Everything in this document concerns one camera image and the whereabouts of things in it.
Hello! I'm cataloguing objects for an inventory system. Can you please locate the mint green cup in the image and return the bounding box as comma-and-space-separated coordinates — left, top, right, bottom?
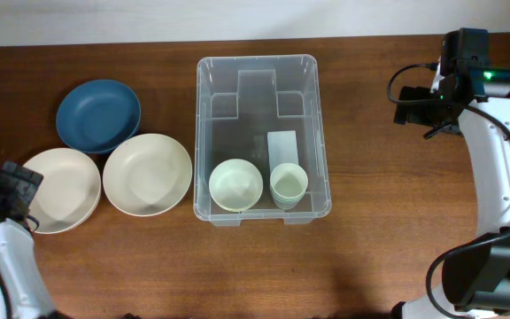
272, 192, 305, 206

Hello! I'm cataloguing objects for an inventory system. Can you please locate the white cup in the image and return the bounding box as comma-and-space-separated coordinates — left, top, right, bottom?
270, 163, 309, 200

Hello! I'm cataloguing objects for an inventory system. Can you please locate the clear plastic storage bin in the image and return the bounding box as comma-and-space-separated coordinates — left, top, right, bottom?
193, 54, 332, 226

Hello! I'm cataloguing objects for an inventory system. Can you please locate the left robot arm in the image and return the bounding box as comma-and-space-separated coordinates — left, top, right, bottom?
0, 161, 61, 318

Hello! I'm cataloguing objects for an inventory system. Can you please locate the dark blue plate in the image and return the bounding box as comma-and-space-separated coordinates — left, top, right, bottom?
56, 79, 142, 154

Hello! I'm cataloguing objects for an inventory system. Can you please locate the white label in bin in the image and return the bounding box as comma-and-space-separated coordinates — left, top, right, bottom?
267, 130, 298, 171

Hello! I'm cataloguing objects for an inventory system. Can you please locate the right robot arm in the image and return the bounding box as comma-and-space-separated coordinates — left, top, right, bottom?
391, 28, 510, 319

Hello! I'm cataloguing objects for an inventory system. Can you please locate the grey cup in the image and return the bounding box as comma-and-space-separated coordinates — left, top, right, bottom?
274, 202, 298, 210

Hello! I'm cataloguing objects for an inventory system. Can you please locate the beige plate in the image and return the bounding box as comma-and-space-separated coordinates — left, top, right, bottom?
24, 148, 102, 235
103, 134, 193, 217

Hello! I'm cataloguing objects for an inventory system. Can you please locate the white bowl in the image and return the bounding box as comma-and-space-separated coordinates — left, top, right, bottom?
208, 159, 264, 213

